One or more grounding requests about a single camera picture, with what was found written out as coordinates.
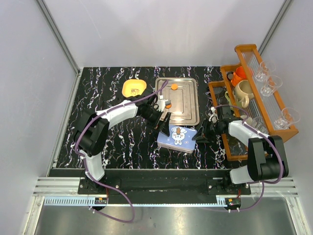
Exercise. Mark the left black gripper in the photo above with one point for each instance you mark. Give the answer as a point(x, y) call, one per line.
point(165, 129)

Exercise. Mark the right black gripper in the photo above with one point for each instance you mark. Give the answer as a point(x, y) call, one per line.
point(203, 136)

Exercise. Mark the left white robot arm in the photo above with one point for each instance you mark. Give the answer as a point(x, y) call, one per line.
point(92, 129)

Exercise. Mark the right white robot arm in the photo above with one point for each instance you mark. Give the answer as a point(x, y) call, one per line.
point(266, 156)

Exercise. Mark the large steel baking tray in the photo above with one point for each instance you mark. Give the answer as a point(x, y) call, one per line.
point(185, 107)

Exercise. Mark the orange round cookie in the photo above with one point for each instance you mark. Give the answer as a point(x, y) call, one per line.
point(174, 86)

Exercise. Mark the light green cup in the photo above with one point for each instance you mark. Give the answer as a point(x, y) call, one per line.
point(229, 100)

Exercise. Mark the yellow mug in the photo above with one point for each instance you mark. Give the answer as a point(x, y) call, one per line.
point(247, 119)

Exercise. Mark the yellow plate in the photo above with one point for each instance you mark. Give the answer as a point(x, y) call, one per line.
point(133, 87)

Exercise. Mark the clear glass cup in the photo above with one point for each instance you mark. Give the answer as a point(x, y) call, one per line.
point(271, 85)
point(265, 69)
point(288, 117)
point(258, 124)

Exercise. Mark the beige ceramic mug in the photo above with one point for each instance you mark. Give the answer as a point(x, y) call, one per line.
point(243, 93)

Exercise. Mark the wooden shelf rack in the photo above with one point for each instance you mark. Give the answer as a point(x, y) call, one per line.
point(269, 108)

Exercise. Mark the orange cup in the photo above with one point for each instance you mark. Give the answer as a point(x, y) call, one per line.
point(236, 76)

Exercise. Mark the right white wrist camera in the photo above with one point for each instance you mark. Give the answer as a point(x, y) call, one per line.
point(213, 115)

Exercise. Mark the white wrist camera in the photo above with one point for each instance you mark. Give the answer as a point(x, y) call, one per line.
point(213, 115)
point(161, 103)

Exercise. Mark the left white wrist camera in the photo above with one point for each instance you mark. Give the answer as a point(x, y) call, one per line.
point(161, 103)

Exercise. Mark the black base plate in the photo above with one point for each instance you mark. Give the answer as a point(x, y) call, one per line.
point(170, 186)

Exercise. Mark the aluminium frame rail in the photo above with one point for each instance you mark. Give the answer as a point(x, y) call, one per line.
point(57, 34)

